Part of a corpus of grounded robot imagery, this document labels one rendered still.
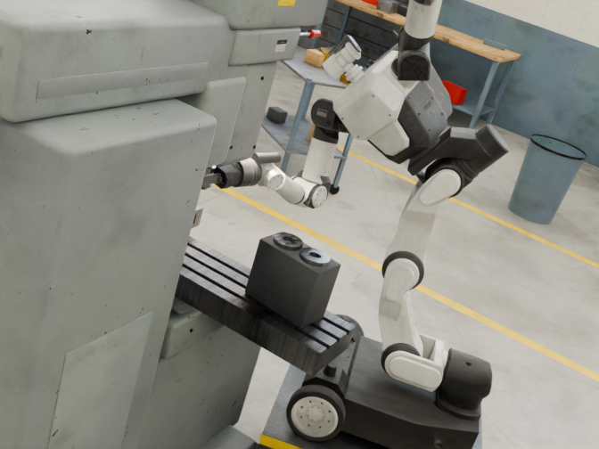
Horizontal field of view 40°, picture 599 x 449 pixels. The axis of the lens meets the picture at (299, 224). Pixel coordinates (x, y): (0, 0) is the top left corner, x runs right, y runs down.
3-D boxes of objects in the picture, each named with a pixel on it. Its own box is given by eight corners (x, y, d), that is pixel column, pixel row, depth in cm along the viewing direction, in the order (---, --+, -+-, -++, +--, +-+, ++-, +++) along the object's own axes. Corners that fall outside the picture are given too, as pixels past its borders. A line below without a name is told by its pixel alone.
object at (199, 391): (176, 381, 333) (210, 252, 309) (241, 422, 321) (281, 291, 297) (21, 479, 265) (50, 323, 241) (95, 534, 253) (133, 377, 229)
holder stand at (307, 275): (268, 282, 257) (285, 226, 249) (324, 317, 247) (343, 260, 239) (243, 292, 248) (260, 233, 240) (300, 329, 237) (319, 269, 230)
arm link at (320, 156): (301, 197, 296) (317, 136, 291) (330, 208, 289) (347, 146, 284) (282, 196, 286) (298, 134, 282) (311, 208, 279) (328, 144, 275)
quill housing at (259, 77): (201, 134, 257) (225, 35, 244) (256, 160, 249) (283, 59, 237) (163, 143, 241) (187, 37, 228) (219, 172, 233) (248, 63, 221)
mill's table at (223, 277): (54, 183, 297) (58, 164, 294) (348, 347, 251) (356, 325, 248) (4, 197, 278) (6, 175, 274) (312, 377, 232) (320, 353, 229)
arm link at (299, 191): (264, 188, 275) (291, 208, 290) (288, 198, 269) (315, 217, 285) (279, 160, 276) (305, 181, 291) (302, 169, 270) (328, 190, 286)
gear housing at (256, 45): (227, 32, 248) (235, -1, 244) (294, 61, 239) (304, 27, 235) (156, 36, 220) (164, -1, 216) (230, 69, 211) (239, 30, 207)
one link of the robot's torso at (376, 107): (416, 139, 294) (350, 62, 288) (484, 97, 267) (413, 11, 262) (376, 186, 276) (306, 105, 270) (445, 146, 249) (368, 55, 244)
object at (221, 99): (160, 132, 240) (179, 45, 230) (227, 164, 231) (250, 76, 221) (116, 141, 224) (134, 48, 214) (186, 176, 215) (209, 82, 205)
